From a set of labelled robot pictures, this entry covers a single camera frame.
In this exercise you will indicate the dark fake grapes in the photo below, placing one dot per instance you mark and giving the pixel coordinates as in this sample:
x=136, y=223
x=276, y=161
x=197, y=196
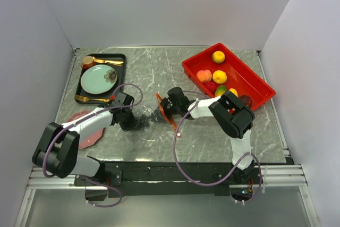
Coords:
x=142, y=122

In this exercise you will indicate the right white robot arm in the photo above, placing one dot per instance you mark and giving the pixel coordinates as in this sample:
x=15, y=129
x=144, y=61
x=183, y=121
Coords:
x=231, y=113

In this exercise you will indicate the teal flower plate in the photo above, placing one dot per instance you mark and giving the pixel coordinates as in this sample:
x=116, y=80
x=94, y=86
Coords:
x=98, y=79

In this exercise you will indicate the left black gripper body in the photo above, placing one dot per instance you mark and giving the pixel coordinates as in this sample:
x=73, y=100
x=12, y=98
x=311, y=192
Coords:
x=128, y=120

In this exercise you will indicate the pink dotted plate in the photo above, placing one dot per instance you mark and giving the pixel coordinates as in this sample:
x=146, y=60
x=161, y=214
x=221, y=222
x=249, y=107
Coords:
x=92, y=139

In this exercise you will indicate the clear zip top bag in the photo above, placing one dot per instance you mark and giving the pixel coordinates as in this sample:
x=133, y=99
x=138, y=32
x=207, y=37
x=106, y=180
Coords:
x=159, y=116

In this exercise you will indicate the yellow fake banana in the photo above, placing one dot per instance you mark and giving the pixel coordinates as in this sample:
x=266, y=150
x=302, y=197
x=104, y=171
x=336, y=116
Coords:
x=234, y=91

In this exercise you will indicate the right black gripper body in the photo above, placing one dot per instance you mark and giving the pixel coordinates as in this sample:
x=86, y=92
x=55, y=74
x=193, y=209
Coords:
x=171, y=109

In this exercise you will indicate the dark red fake apple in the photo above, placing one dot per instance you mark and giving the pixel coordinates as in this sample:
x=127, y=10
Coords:
x=246, y=100

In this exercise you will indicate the yellow green fake mango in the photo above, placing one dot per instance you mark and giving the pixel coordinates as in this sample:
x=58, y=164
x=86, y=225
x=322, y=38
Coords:
x=218, y=57

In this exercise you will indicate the red plastic bin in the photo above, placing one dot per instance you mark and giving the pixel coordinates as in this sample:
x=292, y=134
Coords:
x=239, y=76

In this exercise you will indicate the black serving tray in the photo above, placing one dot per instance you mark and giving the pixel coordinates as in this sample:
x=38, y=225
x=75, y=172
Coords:
x=120, y=72

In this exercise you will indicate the gold spoon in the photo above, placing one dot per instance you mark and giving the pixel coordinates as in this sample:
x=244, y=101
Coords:
x=112, y=62

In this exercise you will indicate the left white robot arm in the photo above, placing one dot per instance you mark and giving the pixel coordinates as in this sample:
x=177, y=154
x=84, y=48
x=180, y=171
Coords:
x=57, y=150

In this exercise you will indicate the red fake strawberry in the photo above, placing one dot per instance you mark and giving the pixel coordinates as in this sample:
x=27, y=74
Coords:
x=210, y=86

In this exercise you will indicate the fake orange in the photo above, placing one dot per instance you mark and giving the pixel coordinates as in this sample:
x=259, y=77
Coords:
x=219, y=77

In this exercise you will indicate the small brown cup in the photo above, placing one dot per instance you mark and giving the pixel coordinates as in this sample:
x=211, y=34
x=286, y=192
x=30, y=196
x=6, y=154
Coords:
x=87, y=62

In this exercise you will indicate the fake peach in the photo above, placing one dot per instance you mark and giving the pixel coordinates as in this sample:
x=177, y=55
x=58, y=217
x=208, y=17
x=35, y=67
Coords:
x=204, y=76

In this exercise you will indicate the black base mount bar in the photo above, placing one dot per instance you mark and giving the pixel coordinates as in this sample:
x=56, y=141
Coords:
x=123, y=179

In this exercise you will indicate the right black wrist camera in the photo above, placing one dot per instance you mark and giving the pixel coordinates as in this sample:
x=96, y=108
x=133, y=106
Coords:
x=177, y=96

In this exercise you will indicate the gold fork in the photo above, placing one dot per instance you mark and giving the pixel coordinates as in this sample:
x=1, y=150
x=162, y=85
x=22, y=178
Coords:
x=87, y=99

